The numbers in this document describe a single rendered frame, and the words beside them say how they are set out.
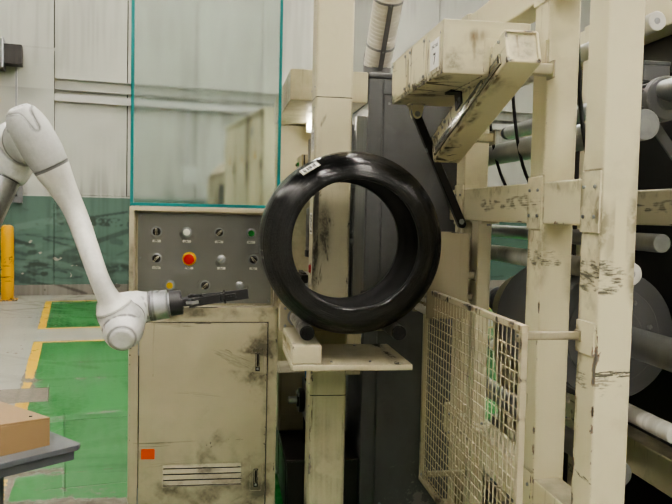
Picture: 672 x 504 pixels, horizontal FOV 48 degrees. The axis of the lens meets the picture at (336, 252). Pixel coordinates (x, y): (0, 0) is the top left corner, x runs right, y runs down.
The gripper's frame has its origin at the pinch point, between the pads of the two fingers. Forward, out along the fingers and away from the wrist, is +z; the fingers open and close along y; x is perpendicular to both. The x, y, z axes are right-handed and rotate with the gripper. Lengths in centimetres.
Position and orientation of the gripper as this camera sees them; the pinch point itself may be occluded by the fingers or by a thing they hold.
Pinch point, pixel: (236, 294)
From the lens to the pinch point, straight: 233.7
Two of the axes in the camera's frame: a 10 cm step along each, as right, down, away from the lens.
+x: 1.1, 9.9, 0.7
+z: 9.8, -1.2, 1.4
